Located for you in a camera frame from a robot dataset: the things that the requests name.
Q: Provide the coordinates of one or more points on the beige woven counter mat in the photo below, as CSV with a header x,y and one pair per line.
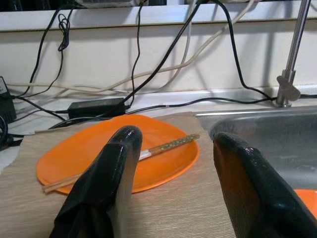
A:
x,y
173,210

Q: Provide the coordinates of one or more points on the stainless steel sink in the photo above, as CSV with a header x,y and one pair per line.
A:
x,y
272,138

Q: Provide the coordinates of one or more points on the small orange bowl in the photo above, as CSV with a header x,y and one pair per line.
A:
x,y
308,198

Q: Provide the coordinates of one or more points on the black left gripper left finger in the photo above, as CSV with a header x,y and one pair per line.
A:
x,y
99,178

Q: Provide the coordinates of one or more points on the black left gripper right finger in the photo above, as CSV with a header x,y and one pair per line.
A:
x,y
260,193

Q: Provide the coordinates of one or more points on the chrome faucet stem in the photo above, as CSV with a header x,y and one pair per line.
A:
x,y
294,49

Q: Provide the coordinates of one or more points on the wooden chopstick patterned end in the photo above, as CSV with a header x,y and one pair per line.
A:
x,y
173,142
174,146

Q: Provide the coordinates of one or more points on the large orange plate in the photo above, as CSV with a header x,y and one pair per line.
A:
x,y
81,148

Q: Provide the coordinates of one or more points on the black power adapter brick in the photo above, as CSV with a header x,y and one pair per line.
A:
x,y
96,107

